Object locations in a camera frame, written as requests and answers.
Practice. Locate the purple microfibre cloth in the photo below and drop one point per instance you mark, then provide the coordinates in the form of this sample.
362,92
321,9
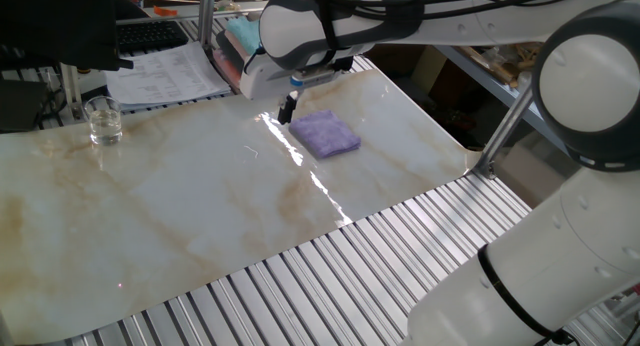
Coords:
325,133

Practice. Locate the printed paper stack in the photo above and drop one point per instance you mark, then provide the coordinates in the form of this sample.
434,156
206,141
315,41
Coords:
165,76

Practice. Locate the grey metal shelf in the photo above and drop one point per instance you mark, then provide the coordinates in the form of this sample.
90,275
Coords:
480,71

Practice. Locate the teal sponge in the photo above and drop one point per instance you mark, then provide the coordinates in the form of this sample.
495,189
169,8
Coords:
247,32

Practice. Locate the clear glass of water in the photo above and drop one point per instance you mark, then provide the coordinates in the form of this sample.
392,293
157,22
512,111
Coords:
104,123

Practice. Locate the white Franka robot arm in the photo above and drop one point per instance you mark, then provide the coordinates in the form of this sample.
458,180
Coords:
550,266

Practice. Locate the pink and black board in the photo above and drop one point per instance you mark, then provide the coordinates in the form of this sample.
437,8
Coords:
227,61

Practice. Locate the small orange object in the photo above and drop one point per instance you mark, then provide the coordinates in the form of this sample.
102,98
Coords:
165,11

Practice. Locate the aluminium frame post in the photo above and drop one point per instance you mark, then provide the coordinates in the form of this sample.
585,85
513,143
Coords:
502,131
206,16

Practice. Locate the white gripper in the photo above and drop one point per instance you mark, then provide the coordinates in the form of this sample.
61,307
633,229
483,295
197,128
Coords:
262,81

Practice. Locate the large black monitor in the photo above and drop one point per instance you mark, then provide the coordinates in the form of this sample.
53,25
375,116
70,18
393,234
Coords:
55,21

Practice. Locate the wooden sticks pile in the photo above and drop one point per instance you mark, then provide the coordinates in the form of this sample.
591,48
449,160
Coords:
500,61

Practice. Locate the black computer keyboard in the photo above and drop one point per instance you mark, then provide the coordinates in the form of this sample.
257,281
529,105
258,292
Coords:
150,35

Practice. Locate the dark box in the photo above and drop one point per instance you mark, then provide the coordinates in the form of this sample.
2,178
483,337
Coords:
20,106

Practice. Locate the white thread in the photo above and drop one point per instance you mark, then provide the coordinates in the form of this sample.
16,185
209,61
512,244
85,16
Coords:
251,151

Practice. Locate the silver wrist camera blue caps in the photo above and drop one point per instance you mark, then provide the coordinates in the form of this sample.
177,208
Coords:
315,77

